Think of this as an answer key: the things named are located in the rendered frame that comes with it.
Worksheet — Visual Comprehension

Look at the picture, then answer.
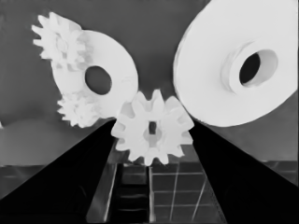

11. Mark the white round carrier with pins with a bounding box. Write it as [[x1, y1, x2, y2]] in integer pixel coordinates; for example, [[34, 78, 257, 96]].
[[50, 30, 139, 119]]

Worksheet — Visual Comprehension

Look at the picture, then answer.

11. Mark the large thick white disc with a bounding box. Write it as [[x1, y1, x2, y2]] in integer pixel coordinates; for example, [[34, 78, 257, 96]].
[[173, 0, 299, 128]]

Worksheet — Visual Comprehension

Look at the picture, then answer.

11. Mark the small white toothed gear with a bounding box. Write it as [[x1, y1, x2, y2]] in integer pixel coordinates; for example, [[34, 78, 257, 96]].
[[56, 92, 101, 129]]

